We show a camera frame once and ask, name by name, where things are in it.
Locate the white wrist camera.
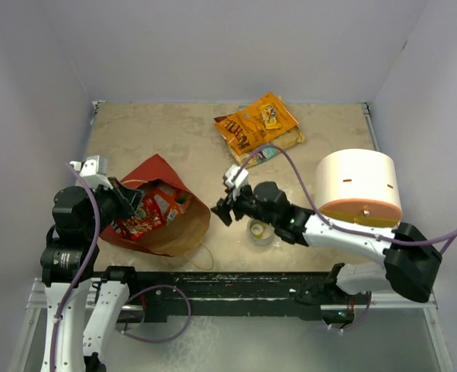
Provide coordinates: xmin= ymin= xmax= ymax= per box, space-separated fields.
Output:
xmin=222 ymin=164 xmax=249 ymax=201
xmin=69 ymin=155 xmax=112 ymax=190

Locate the yellow candy packet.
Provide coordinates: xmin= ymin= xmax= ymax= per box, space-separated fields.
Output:
xmin=259 ymin=104 xmax=282 ymax=130

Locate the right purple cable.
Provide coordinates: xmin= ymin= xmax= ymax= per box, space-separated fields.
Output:
xmin=238 ymin=143 xmax=457 ymax=334

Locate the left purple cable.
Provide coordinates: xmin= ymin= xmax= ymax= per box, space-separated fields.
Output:
xmin=42 ymin=161 xmax=193 ymax=372

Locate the yellow kettle chips bag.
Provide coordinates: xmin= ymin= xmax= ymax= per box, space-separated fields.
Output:
xmin=228 ymin=126 xmax=306 ymax=171

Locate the purple cable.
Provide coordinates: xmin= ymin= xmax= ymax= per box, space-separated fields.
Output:
xmin=238 ymin=143 xmax=457 ymax=334
xmin=42 ymin=161 xmax=193 ymax=372

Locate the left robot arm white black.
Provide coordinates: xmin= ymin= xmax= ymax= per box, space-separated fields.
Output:
xmin=40 ymin=177 xmax=144 ymax=371

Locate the clear tape roll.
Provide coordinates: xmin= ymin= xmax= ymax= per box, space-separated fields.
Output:
xmin=246 ymin=219 xmax=275 ymax=246

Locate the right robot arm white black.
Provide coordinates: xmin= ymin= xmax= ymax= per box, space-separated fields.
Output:
xmin=211 ymin=181 xmax=442 ymax=303

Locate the red brown paper bag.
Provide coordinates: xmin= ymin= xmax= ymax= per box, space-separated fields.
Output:
xmin=100 ymin=154 xmax=211 ymax=257

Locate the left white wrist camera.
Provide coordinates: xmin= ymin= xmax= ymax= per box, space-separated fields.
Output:
xmin=69 ymin=155 xmax=112 ymax=190

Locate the red rice cracker packet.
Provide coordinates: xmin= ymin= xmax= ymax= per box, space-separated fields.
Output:
xmin=116 ymin=197 xmax=165 ymax=242

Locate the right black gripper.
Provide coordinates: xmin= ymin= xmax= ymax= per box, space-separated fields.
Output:
xmin=211 ymin=183 xmax=277 ymax=228

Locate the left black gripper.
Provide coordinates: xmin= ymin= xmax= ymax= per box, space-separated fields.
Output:
xmin=83 ymin=175 xmax=145 ymax=236

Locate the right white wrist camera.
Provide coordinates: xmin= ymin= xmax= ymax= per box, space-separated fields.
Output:
xmin=222 ymin=164 xmax=249 ymax=201

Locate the large white paper roll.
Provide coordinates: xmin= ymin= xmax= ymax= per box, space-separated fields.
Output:
xmin=314 ymin=149 xmax=403 ymax=228

